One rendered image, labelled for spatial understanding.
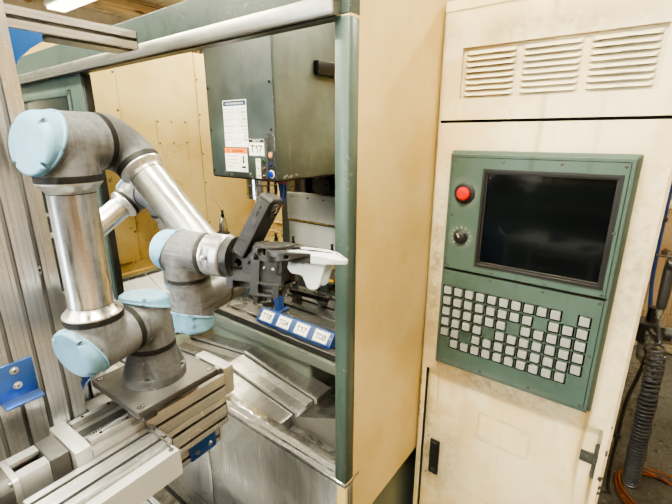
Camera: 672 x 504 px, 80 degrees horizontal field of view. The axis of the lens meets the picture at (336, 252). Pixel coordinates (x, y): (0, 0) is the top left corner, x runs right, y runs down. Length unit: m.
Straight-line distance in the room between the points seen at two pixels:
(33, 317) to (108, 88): 1.91
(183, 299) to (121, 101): 2.21
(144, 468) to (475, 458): 1.08
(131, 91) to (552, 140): 2.39
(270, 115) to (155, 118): 1.33
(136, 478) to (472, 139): 1.18
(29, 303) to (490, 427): 1.37
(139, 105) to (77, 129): 2.03
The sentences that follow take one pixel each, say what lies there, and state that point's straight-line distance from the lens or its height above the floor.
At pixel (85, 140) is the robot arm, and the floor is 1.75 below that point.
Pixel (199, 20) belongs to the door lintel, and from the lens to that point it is 1.31.
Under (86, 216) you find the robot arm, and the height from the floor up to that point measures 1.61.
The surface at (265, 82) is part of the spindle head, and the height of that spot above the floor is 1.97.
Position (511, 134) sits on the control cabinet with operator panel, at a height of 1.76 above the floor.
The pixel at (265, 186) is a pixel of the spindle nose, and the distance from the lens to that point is 2.06.
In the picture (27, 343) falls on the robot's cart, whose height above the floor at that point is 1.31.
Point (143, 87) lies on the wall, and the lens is 2.95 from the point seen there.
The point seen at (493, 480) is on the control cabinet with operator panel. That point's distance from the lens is 1.68.
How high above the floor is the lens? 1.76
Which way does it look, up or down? 16 degrees down
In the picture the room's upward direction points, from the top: straight up
